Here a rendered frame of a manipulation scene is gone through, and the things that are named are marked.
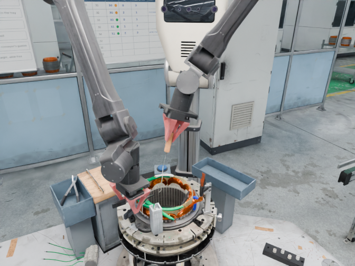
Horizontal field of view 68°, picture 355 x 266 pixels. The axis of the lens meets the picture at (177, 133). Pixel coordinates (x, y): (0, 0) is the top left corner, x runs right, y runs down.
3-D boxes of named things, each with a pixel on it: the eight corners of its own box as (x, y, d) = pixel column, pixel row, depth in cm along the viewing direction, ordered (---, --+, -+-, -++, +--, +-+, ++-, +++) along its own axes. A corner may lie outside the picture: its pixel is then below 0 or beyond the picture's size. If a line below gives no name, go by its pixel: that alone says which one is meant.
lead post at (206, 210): (211, 213, 83) (213, 183, 78) (203, 215, 82) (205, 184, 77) (208, 209, 84) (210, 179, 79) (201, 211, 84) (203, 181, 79)
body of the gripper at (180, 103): (197, 121, 75) (205, 96, 73) (165, 114, 70) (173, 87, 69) (187, 115, 80) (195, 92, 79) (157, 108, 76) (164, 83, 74)
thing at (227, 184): (248, 231, 117) (256, 179, 104) (234, 246, 110) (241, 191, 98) (204, 205, 133) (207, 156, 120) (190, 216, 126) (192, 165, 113)
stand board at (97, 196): (94, 203, 95) (93, 198, 94) (77, 179, 109) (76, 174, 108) (143, 183, 106) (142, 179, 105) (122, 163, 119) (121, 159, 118)
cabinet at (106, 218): (104, 254, 106) (95, 203, 95) (87, 226, 120) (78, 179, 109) (146, 231, 117) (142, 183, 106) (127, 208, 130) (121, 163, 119)
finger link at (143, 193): (131, 222, 70) (130, 194, 66) (116, 209, 75) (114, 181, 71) (150, 211, 75) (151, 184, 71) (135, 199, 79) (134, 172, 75)
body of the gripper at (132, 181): (130, 198, 67) (129, 173, 64) (109, 180, 74) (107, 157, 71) (150, 188, 71) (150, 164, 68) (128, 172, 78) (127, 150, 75)
